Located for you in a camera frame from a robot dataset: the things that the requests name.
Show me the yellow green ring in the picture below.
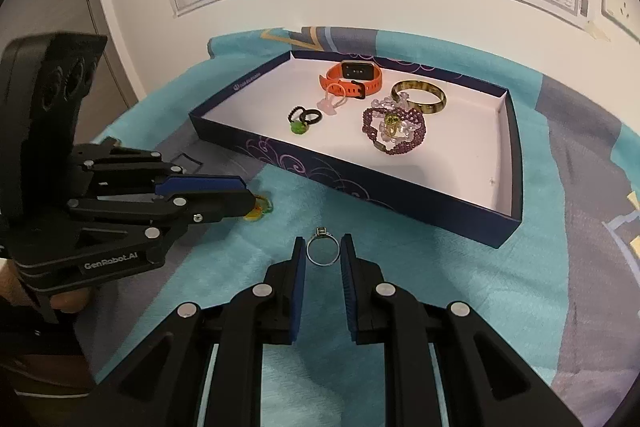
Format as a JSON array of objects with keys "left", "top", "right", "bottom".
[{"left": 242, "top": 192, "right": 275, "bottom": 224}]

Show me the pink hair tie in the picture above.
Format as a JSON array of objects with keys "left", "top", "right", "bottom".
[{"left": 318, "top": 82, "right": 348, "bottom": 114}]

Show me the green stone ring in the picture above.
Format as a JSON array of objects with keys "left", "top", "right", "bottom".
[{"left": 288, "top": 105, "right": 309, "bottom": 136}]

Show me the clear crystal bead bracelet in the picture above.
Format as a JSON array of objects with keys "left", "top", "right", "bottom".
[{"left": 370, "top": 93, "right": 421, "bottom": 142}]

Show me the purple bead bracelet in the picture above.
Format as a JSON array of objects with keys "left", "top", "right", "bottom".
[{"left": 362, "top": 103, "right": 427, "bottom": 154}]

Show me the tortoiseshell bangle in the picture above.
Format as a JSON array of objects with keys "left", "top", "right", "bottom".
[{"left": 390, "top": 79, "right": 446, "bottom": 116}]

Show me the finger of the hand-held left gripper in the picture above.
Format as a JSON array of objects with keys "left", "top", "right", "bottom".
[
  {"left": 72, "top": 142, "right": 246, "bottom": 200},
  {"left": 67, "top": 192, "right": 257, "bottom": 241}
]

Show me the person's left hand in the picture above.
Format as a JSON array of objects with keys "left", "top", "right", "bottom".
[{"left": 0, "top": 259, "right": 93, "bottom": 314}]

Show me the silver ring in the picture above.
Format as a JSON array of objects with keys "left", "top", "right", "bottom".
[{"left": 306, "top": 227, "right": 342, "bottom": 268}]

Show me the orange fitness band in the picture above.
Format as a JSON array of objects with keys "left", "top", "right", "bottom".
[{"left": 320, "top": 61, "right": 384, "bottom": 99}]

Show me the teal and grey blanket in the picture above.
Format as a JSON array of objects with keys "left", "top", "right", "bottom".
[{"left": 95, "top": 26, "right": 640, "bottom": 427}]

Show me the dark blue box lid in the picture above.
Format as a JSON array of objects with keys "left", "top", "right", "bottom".
[{"left": 189, "top": 50, "right": 524, "bottom": 249}]

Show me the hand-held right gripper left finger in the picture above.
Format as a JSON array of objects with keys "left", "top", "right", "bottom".
[{"left": 92, "top": 236, "right": 307, "bottom": 427}]

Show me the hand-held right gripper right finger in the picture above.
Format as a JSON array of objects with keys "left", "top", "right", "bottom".
[{"left": 340, "top": 234, "right": 583, "bottom": 427}]

